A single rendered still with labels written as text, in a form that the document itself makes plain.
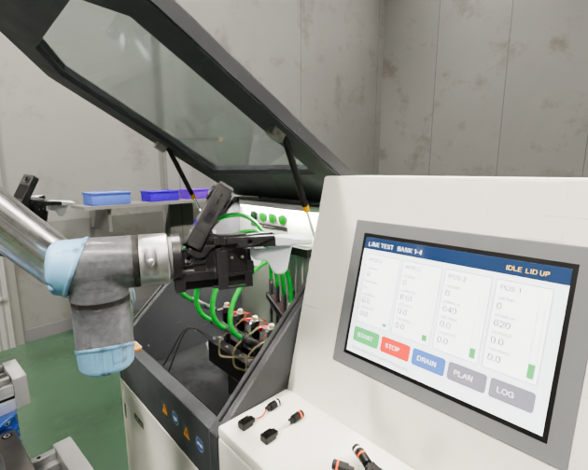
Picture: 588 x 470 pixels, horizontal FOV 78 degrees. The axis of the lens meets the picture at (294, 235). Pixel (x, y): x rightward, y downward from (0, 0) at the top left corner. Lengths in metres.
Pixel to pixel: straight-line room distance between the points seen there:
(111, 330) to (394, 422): 0.59
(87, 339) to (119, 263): 0.11
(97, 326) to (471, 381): 0.63
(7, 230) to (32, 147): 3.37
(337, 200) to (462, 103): 6.79
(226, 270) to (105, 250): 0.16
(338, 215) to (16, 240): 0.66
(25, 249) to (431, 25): 7.95
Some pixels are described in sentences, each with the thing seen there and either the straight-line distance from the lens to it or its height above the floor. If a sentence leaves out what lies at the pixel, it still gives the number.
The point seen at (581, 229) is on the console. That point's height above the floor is 1.47.
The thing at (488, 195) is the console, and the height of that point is 1.52.
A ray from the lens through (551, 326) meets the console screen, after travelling 0.73.
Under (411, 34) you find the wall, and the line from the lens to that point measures 8.36.
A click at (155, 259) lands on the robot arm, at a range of 0.53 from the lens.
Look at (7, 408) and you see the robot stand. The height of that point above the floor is 0.91.
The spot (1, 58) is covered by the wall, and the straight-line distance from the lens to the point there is 4.10.
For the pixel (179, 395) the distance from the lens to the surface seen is 1.14.
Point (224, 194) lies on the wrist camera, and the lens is 0.56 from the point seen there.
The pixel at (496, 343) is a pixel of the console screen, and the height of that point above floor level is 1.26.
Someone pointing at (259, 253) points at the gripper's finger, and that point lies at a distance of 0.55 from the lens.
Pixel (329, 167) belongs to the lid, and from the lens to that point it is 0.99.
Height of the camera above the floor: 1.56
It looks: 10 degrees down
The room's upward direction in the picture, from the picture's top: straight up
